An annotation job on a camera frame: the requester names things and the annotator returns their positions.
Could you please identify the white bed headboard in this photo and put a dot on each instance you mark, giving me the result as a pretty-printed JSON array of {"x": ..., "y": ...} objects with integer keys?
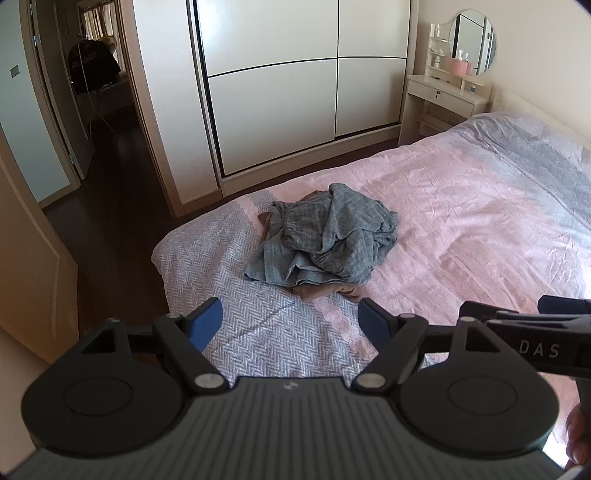
[{"x": 531, "y": 104}]

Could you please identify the pink grey bedspread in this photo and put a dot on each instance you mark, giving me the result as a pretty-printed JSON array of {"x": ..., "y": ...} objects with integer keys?
[{"x": 461, "y": 207}]

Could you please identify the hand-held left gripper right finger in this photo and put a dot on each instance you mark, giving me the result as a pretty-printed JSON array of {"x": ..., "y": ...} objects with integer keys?
[{"x": 371, "y": 321}]

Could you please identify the frosted glass door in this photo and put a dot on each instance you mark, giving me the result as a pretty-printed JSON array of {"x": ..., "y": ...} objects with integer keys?
[{"x": 27, "y": 138}]

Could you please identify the pink storage box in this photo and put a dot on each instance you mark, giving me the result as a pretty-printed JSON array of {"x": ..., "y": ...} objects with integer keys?
[{"x": 459, "y": 68}]

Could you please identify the hanging dark jacket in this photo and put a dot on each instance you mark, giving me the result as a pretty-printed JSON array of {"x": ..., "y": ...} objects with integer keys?
[{"x": 92, "y": 67}]

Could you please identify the cream sliding door wardrobe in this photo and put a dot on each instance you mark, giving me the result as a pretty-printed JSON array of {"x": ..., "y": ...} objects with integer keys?
[{"x": 277, "y": 106}]

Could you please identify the small white bottle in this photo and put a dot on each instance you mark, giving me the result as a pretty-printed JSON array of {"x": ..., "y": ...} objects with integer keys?
[{"x": 438, "y": 62}]

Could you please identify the beige wooden door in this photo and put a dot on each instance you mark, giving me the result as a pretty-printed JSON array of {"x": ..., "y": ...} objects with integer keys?
[{"x": 27, "y": 286}]

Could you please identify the white dressing table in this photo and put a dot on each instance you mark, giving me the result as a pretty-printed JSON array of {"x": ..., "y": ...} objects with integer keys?
[{"x": 438, "y": 94}]

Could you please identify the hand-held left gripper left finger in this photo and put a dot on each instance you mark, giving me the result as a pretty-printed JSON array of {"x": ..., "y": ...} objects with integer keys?
[{"x": 207, "y": 323}]

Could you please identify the round wall mirror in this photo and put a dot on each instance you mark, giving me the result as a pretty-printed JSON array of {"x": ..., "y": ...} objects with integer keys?
[{"x": 475, "y": 37}]

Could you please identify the tall white bottle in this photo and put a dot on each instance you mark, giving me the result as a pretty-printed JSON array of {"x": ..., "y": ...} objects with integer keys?
[{"x": 436, "y": 30}]

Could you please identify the person's right hand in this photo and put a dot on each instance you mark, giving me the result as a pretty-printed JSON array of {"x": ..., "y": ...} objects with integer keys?
[{"x": 579, "y": 438}]

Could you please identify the grey woven shorts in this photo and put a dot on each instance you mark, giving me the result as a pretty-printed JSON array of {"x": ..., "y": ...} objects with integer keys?
[{"x": 341, "y": 226}]

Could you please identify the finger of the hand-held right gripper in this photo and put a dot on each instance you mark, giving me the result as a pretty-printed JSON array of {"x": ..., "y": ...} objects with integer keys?
[
  {"x": 489, "y": 310},
  {"x": 565, "y": 305}
]

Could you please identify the white desktop shelf rack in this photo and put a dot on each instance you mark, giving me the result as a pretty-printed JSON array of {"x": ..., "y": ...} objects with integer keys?
[{"x": 436, "y": 73}]

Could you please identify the brown garment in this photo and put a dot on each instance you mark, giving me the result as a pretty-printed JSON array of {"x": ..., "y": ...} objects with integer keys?
[{"x": 323, "y": 291}]

